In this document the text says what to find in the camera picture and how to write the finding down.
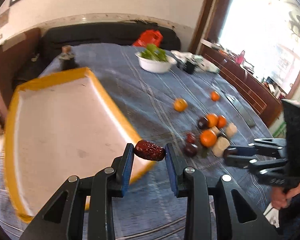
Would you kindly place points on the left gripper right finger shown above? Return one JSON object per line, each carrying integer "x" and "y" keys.
{"x": 236, "y": 215}

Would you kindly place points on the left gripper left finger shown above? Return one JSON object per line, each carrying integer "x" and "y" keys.
{"x": 62, "y": 217}

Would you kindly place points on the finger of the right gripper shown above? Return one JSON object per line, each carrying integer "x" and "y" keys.
{"x": 269, "y": 172}
{"x": 269, "y": 147}

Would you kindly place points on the small mandarin orange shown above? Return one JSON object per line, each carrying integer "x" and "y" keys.
{"x": 221, "y": 122}

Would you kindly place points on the large mandarin orange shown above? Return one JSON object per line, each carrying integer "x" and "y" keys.
{"x": 208, "y": 138}

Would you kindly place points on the large dark plum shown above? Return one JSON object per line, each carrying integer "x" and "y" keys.
{"x": 190, "y": 149}

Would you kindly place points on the yellowish orange with stem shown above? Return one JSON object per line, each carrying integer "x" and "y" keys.
{"x": 180, "y": 104}

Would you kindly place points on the small dark plum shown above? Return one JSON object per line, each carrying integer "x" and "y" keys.
{"x": 230, "y": 151}

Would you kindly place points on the person's right hand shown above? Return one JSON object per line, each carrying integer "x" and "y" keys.
{"x": 279, "y": 199}

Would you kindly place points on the small orange far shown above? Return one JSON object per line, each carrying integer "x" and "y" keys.
{"x": 215, "y": 96}

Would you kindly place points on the blue plaid tablecloth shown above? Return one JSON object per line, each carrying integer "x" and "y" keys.
{"x": 150, "y": 210}

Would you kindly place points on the yellow-rimmed white tray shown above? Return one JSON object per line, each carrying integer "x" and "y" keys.
{"x": 59, "y": 125}

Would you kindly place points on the small black cup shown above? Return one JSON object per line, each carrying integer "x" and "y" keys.
{"x": 189, "y": 66}

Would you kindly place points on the white cloth pile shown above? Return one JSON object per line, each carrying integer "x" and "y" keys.
{"x": 202, "y": 64}

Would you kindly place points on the white bowl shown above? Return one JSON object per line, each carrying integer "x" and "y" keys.
{"x": 153, "y": 66}

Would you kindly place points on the black bottle with cork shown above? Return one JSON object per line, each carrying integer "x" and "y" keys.
{"x": 67, "y": 58}

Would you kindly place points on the green lettuce leaves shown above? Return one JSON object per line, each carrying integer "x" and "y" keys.
{"x": 152, "y": 52}

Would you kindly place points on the brown armchair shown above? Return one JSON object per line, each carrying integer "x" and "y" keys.
{"x": 14, "y": 52}

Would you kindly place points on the red plastic bag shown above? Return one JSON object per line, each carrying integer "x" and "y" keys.
{"x": 149, "y": 37}

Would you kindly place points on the black sofa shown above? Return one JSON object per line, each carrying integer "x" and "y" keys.
{"x": 121, "y": 33}

